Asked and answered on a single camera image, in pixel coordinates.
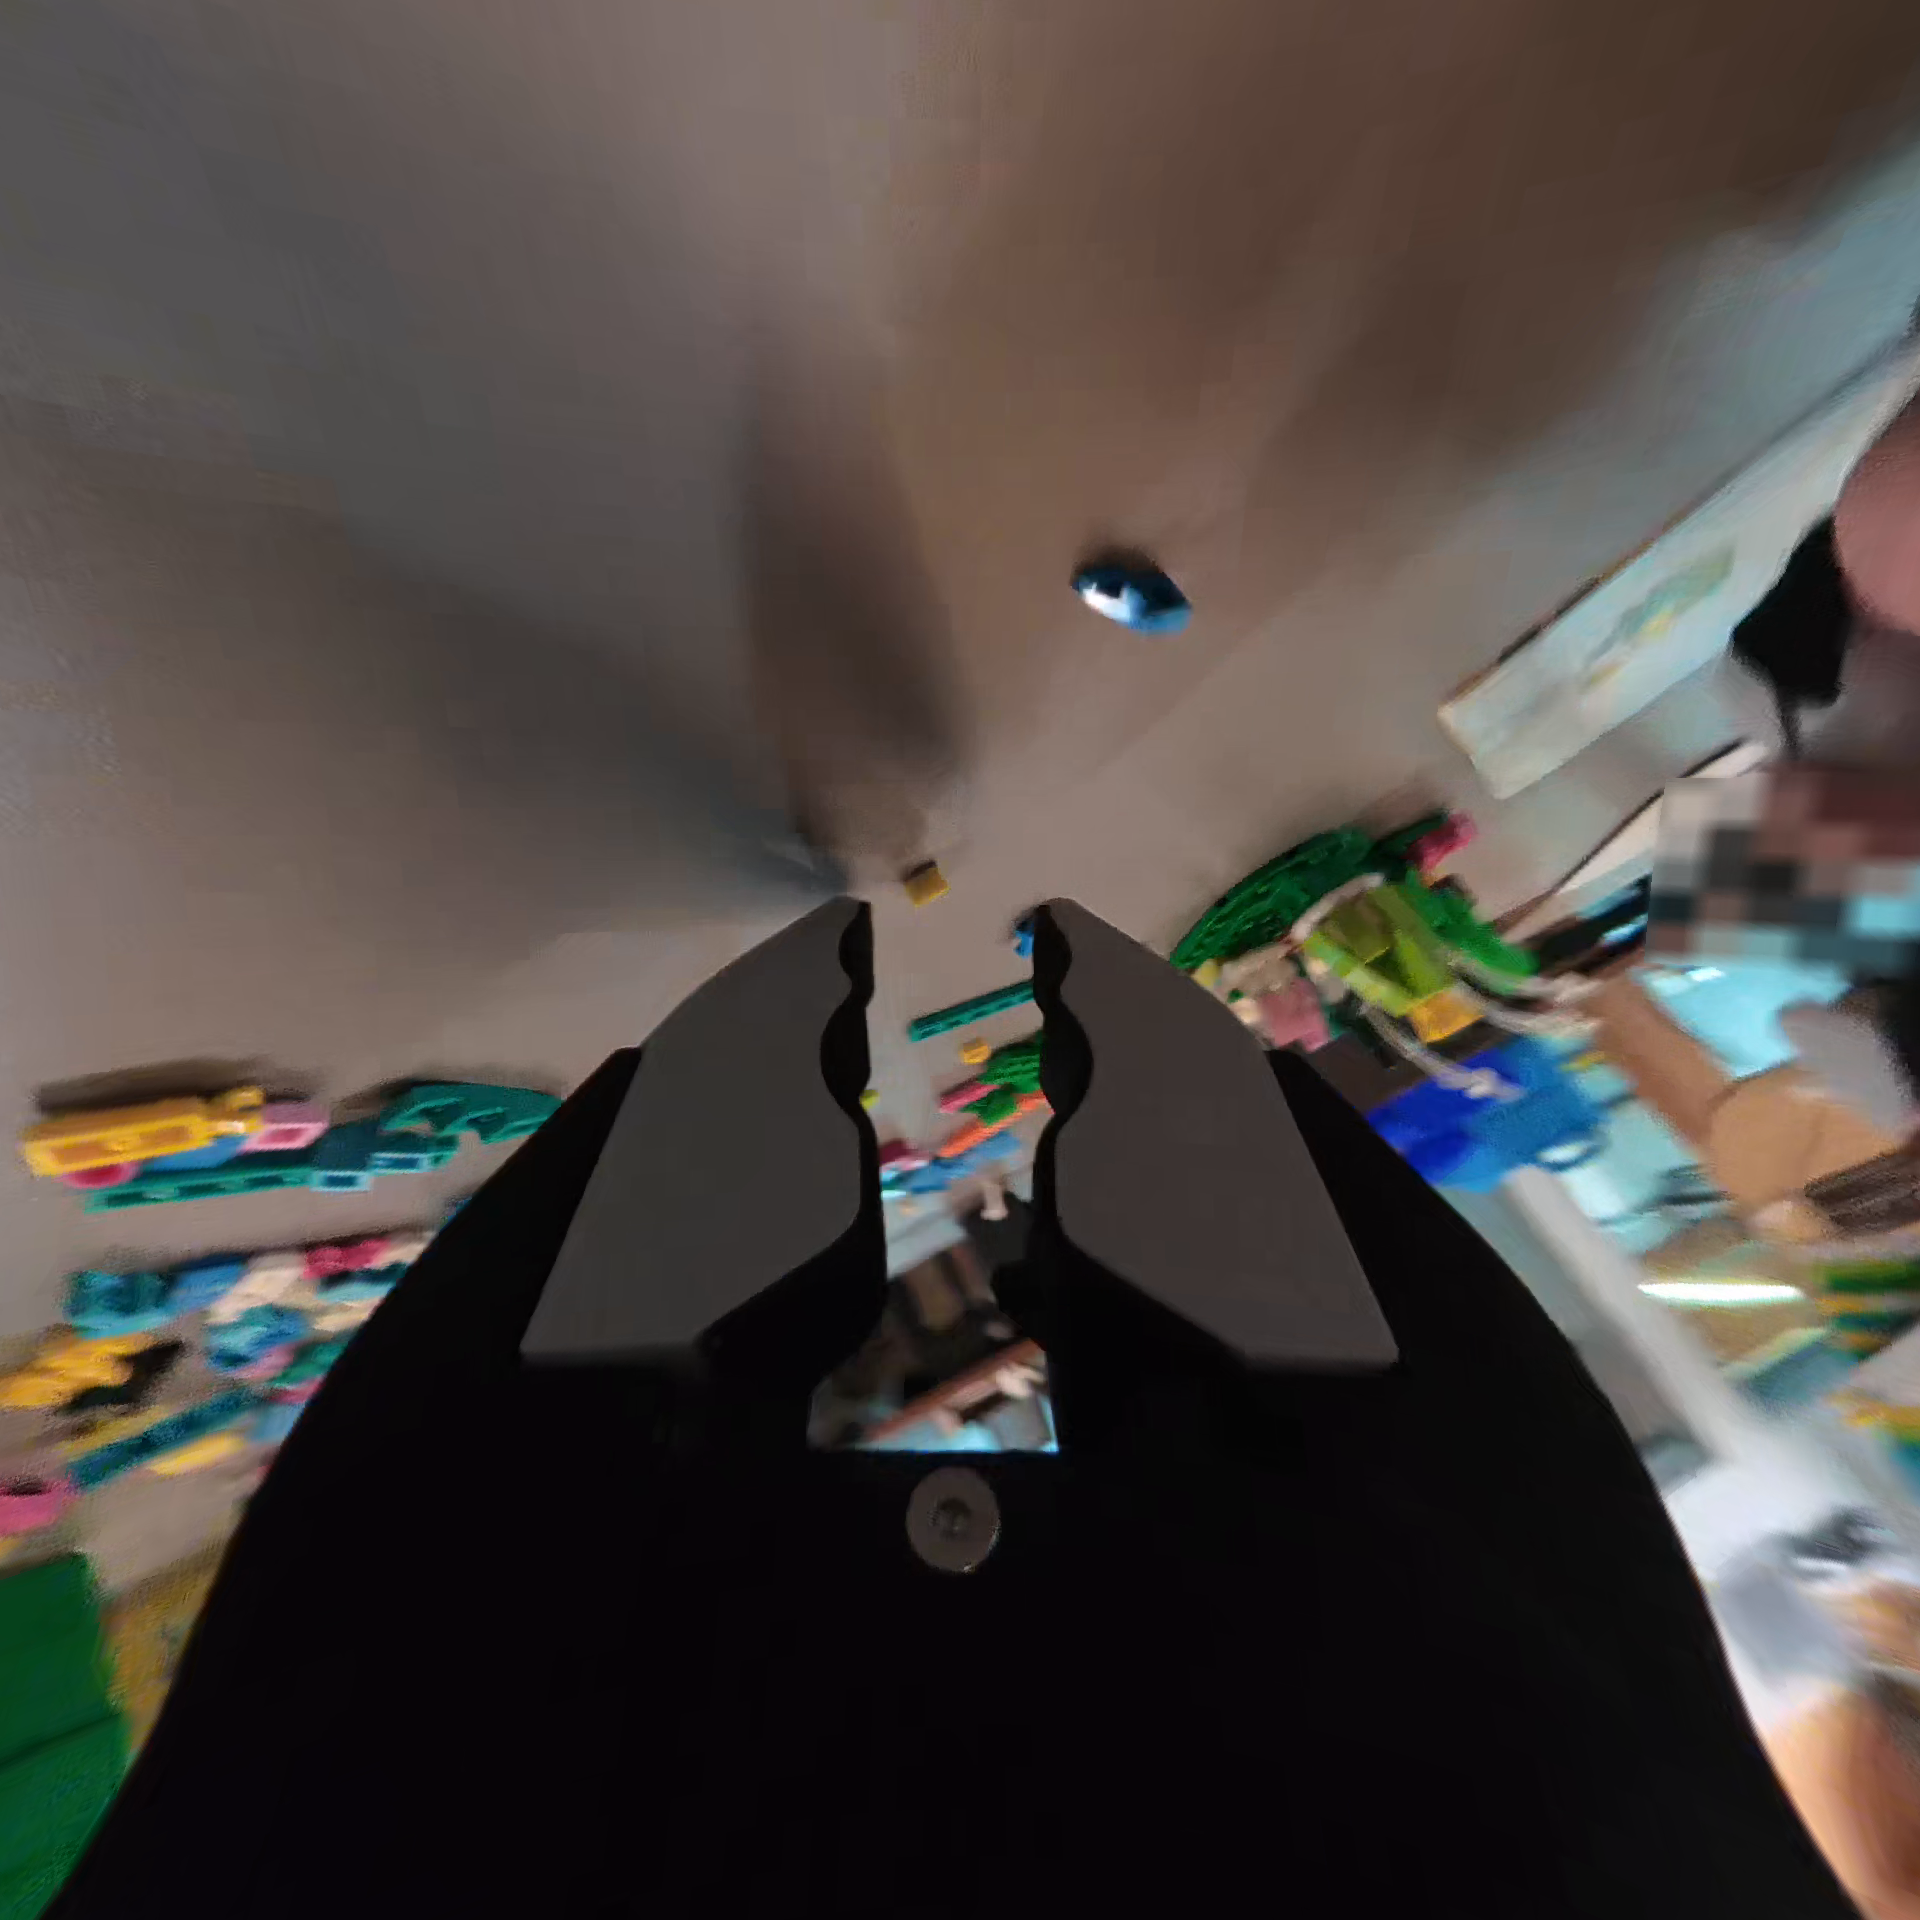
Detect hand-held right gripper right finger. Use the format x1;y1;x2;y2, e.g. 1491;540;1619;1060
997;896;1400;1374

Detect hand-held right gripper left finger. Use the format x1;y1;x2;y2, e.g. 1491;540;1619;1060
521;896;889;1370

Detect grey desk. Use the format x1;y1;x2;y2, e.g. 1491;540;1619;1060
0;0;1920;1591

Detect teal curved brick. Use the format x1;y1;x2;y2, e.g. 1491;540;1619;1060
375;1082;563;1166

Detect long teal plate brick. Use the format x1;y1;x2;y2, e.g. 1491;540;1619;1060
904;982;1042;1044

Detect green flower brick model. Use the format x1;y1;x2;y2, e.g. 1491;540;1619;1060
1166;811;1614;1088

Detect blue plastic crates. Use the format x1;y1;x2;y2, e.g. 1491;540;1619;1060
1368;1034;1606;1195

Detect long yellow brick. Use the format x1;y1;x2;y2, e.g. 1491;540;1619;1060
18;1088;273;1183

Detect white instruction booklet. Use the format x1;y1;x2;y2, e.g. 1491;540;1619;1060
1437;345;1920;802

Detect green plastic board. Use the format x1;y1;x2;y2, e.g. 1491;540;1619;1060
0;1552;136;1920

